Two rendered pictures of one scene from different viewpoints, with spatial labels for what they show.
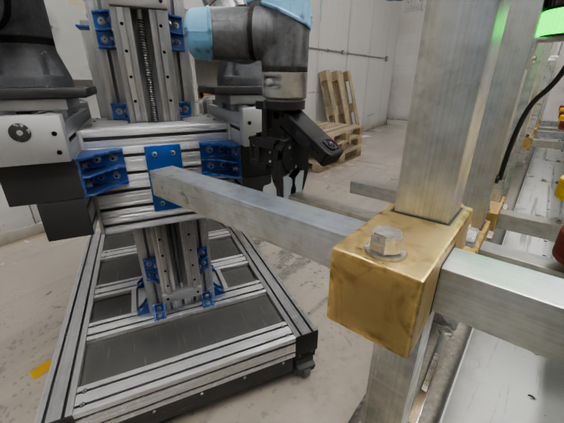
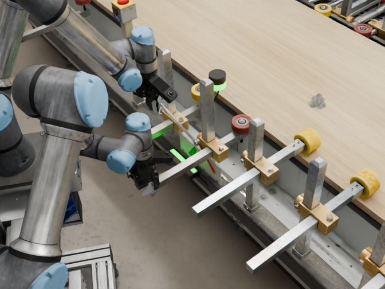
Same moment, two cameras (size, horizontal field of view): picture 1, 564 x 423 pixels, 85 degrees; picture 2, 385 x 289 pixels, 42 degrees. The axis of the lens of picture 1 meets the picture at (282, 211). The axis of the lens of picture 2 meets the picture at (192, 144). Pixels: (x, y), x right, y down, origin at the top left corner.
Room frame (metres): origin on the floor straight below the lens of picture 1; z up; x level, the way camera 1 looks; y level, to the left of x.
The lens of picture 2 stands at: (0.09, 1.04, 2.20)
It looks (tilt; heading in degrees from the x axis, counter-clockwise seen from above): 45 degrees down; 286
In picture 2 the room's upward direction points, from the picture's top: 4 degrees counter-clockwise
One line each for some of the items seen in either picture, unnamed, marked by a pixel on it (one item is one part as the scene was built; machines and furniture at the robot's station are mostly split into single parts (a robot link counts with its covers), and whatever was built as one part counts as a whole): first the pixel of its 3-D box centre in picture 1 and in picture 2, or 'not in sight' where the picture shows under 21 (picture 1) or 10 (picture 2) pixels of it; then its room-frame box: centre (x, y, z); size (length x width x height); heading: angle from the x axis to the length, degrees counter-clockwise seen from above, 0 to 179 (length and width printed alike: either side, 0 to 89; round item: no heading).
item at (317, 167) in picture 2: not in sight; (309, 212); (0.01, 0.06, 0.93); 0.03 x 0.03 x 0.48; 50
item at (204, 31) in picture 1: (226, 35); (120, 152); (0.59, 0.09, 1.12); 0.11 x 0.11 x 0.08; 83
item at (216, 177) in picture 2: not in sight; (199, 158); (0.43, -0.26, 0.75); 0.26 x 0.01 x 0.10; 140
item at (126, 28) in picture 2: (515, 135); (132, 63); (0.79, -0.59, 0.93); 0.05 x 0.05 x 0.45; 50
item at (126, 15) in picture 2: not in sight; (124, 10); (0.79, -0.59, 1.18); 0.07 x 0.07 x 0.08; 50
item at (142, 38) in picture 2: not in sight; (142, 45); (0.62, -0.30, 1.24); 0.09 x 0.08 x 0.11; 35
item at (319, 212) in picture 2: not in sight; (315, 213); (-0.01, 0.07, 0.95); 0.13 x 0.06 x 0.05; 140
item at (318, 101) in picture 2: not in sight; (318, 100); (0.01, -0.50, 0.91); 0.09 x 0.07 x 0.02; 73
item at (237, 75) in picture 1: (242, 66); (7, 148); (0.96, 0.11, 1.09); 0.15 x 0.15 x 0.10
